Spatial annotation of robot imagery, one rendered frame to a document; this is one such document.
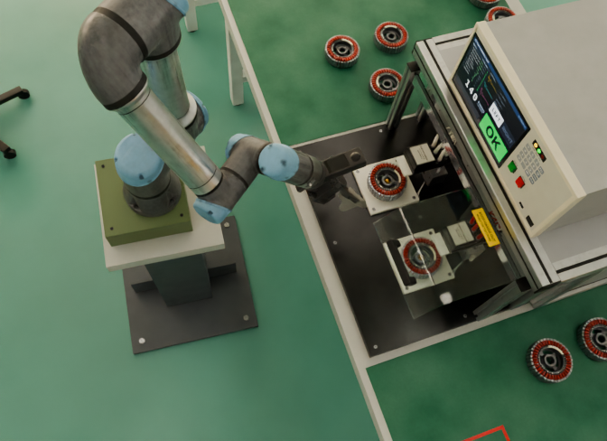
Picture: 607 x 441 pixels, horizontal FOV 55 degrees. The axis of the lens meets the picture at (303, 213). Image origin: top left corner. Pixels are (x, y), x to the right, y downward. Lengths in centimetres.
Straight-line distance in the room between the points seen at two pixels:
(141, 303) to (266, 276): 50
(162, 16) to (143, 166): 42
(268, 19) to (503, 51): 94
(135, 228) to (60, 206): 105
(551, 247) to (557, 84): 35
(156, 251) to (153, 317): 74
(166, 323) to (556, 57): 164
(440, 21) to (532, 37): 80
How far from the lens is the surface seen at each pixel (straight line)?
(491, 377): 164
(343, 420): 228
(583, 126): 129
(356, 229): 163
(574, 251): 140
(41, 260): 254
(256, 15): 205
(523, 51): 135
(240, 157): 128
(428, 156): 160
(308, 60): 194
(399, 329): 157
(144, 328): 234
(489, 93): 136
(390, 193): 164
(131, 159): 141
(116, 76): 107
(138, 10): 109
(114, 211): 161
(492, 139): 138
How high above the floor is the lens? 226
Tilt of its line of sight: 66 degrees down
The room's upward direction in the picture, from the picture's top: 10 degrees clockwise
